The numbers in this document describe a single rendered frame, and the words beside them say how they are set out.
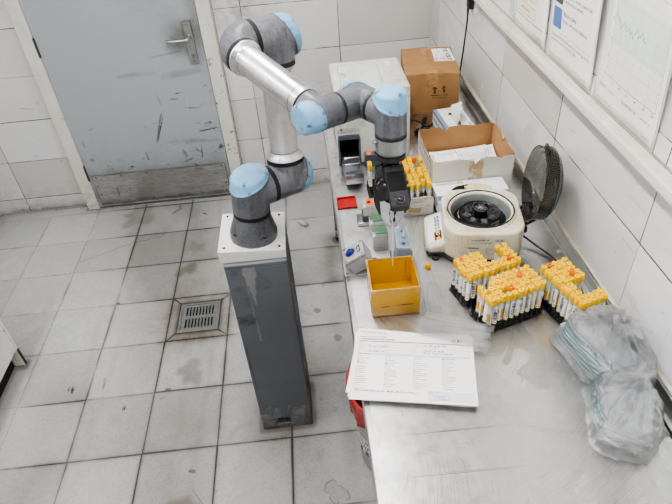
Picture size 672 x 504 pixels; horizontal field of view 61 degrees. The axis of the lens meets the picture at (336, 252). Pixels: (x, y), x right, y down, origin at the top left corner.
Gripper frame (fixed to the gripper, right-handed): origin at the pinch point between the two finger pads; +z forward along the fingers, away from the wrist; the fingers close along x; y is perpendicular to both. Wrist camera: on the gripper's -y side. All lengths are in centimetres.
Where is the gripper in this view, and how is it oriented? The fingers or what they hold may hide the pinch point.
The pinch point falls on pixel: (392, 224)
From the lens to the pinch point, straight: 147.4
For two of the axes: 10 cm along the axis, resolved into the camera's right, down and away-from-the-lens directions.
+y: -0.7, -6.3, 7.8
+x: -10.0, 0.9, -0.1
